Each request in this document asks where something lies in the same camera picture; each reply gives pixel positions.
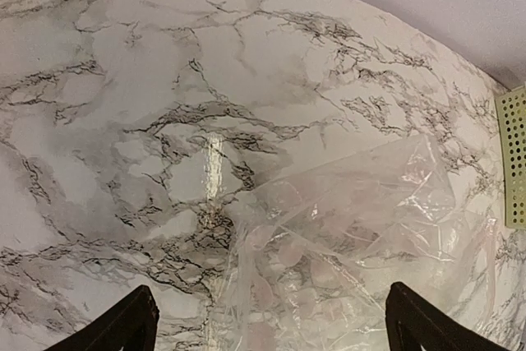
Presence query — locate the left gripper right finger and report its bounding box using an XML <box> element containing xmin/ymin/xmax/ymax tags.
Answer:
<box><xmin>385</xmin><ymin>282</ymin><xmax>500</xmax><ymax>351</ymax></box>

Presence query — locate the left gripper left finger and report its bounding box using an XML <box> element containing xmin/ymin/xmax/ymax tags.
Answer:
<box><xmin>46</xmin><ymin>285</ymin><xmax>159</xmax><ymax>351</ymax></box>

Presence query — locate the clear zip top bag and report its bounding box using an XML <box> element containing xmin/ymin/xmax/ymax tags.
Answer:
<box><xmin>223</xmin><ymin>135</ymin><xmax>496</xmax><ymax>350</ymax></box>

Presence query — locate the pale green plastic basket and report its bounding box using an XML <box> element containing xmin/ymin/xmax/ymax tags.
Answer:
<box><xmin>495</xmin><ymin>85</ymin><xmax>526</xmax><ymax>229</ymax></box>

